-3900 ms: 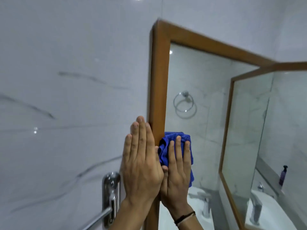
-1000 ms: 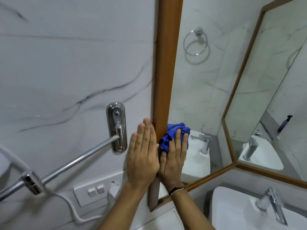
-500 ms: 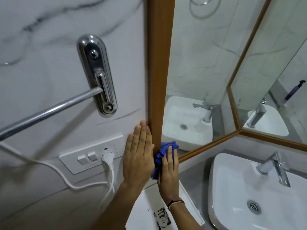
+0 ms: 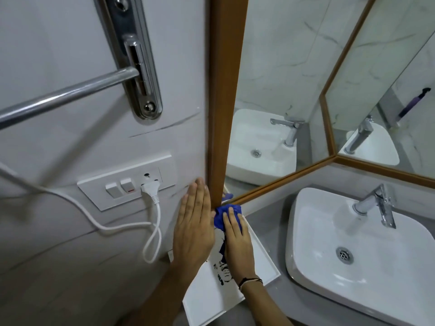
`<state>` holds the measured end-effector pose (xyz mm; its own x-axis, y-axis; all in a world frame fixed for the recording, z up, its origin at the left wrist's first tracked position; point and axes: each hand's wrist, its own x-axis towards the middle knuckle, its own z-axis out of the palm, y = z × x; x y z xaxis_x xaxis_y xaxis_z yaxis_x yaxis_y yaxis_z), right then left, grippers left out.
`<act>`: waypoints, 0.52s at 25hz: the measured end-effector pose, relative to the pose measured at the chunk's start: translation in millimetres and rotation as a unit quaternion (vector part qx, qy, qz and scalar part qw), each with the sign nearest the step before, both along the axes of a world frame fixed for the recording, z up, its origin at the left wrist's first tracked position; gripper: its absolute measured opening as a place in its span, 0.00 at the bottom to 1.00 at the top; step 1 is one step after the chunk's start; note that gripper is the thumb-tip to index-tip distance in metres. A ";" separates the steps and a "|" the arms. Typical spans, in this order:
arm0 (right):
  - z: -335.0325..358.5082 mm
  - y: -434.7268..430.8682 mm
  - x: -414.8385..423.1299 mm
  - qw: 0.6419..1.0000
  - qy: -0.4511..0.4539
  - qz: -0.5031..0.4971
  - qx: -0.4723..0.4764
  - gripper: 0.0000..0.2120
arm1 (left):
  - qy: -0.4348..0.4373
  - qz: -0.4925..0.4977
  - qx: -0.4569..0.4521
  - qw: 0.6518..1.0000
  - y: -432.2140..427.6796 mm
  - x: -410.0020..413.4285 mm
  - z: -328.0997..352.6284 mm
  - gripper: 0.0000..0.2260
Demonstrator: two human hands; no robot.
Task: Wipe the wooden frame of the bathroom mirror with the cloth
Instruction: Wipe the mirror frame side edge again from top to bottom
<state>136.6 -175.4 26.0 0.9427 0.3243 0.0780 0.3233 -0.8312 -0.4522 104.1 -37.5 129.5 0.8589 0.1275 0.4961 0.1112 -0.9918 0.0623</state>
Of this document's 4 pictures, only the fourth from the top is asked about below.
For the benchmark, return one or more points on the person's left forearm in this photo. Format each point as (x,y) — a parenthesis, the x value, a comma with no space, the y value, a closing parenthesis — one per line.
(166,302)

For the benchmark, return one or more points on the white ceramic sink basin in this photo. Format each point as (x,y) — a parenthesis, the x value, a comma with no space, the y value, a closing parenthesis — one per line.
(384,261)

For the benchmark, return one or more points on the wooden framed mirror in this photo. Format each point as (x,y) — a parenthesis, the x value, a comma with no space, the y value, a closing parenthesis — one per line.
(226,98)

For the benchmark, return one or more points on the chrome towel bar bracket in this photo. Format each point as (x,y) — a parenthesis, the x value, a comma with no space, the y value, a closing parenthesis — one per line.
(125,27)

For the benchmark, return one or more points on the person's left hand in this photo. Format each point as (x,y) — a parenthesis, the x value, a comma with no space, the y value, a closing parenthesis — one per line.
(193,230)

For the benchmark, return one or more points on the blue microfibre cloth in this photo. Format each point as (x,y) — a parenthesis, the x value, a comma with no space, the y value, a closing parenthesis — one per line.
(221,213)

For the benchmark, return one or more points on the plain white rocker switch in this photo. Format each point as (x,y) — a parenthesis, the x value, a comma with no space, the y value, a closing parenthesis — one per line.
(112,190)

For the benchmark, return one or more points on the person's right hand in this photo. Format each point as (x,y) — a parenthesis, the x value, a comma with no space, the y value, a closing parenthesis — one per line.
(239,251)

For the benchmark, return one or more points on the chrome sink faucet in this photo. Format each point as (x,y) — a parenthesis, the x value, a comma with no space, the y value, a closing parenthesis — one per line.
(374,201)

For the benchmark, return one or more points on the white power plug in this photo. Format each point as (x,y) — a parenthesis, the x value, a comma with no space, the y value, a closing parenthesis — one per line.
(150,190)

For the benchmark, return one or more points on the chrome towel bar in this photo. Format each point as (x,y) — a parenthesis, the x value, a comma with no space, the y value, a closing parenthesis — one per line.
(68,95)

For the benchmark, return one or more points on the white tray with black print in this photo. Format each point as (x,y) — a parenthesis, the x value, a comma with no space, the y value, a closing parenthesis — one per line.
(263,268)

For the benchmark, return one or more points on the white switch socket panel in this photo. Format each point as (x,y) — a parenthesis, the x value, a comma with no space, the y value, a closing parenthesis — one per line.
(93,191)

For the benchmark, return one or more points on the chrome sink drain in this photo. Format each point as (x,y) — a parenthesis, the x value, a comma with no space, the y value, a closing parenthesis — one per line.
(344,256)

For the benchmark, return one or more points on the white switch with red mark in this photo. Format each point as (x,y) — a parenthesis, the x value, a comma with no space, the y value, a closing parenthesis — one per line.
(127,185)

